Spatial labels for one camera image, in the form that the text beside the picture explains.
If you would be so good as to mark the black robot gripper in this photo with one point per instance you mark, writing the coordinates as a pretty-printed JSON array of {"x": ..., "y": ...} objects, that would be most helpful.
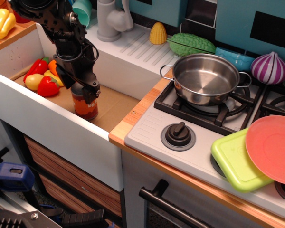
[{"x": 80, "y": 69}]

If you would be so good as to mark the orange toy bean can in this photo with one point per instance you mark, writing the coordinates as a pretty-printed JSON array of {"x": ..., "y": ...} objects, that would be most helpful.
[{"x": 82, "y": 109}]

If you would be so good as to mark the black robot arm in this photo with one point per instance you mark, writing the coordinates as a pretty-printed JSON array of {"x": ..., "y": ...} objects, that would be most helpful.
[{"x": 75, "y": 54}]

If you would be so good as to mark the stainless steel pot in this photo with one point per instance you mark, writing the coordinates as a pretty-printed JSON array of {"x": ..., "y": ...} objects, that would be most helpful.
[{"x": 205, "y": 79}]

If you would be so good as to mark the red toy bell pepper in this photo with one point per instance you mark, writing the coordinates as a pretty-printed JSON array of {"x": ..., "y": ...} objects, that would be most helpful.
[{"x": 48, "y": 86}]

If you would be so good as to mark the orange toy carrot upper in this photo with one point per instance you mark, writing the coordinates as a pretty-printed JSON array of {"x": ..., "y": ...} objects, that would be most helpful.
[{"x": 53, "y": 67}]

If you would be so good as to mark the yellow toy banana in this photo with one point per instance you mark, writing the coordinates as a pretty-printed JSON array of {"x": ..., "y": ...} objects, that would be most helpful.
[{"x": 48, "y": 73}]

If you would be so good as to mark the brown cardboard sheet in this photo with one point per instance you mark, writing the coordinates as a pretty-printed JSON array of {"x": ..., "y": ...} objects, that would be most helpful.
[{"x": 56, "y": 115}]

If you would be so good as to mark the red toy chili pepper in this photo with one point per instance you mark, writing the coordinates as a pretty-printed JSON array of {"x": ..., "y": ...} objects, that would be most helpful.
[{"x": 40, "y": 66}]

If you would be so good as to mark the yellow toy potato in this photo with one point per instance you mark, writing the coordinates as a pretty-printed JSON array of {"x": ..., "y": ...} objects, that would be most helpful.
[{"x": 32, "y": 81}]

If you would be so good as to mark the white toy sink basin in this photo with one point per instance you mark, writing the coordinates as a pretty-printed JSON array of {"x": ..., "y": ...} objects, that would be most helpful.
[{"x": 127, "y": 69}]

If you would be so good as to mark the grey toy faucet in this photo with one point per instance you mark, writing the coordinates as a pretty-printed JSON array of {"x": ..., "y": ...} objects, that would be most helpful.
[{"x": 113, "y": 21}]

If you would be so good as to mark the teal plastic cup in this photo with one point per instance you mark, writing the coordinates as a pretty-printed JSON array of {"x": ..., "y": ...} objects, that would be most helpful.
[{"x": 83, "y": 8}]

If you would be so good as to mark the dark red toy dome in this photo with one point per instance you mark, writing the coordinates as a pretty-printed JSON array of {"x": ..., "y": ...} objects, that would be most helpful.
[{"x": 20, "y": 19}]

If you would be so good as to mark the yellow toy corn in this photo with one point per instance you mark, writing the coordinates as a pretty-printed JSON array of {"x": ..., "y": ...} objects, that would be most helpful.
[{"x": 158, "y": 34}]

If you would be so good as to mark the wooden drawer front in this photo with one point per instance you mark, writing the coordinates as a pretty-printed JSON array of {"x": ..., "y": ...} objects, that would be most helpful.
[{"x": 70, "y": 185}]

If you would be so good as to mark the yellow toy bell pepper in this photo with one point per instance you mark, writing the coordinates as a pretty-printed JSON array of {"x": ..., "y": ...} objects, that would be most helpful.
[{"x": 7, "y": 22}]

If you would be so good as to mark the black stove knob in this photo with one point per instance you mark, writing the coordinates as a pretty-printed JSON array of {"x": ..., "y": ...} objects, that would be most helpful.
[{"x": 178, "y": 137}]

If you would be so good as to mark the green toy bitter gourd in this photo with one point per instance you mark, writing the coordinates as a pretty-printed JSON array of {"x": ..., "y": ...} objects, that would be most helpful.
[{"x": 183, "y": 44}]

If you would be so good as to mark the blue clamp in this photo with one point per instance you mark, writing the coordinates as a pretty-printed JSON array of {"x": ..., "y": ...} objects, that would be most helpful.
[{"x": 16, "y": 177}]

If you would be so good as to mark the lime green plastic lid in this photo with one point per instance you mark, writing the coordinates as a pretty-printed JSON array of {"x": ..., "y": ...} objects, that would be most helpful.
[{"x": 231, "y": 155}]

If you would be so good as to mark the blue toy bowl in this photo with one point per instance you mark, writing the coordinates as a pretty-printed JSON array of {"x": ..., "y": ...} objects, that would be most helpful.
[{"x": 240, "y": 61}]

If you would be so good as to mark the black stove grate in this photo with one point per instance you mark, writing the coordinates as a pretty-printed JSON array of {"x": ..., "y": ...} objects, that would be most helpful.
[{"x": 251, "y": 101}]

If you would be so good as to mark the purple toy onion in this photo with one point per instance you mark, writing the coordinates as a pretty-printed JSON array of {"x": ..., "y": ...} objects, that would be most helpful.
[{"x": 269, "y": 69}]

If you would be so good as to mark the pink plastic plate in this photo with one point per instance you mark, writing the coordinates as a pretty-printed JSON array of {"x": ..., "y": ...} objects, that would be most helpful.
[{"x": 265, "y": 144}]

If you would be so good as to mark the black oven door handle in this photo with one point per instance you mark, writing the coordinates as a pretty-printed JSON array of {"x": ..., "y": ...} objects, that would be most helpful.
[{"x": 155, "y": 197}]

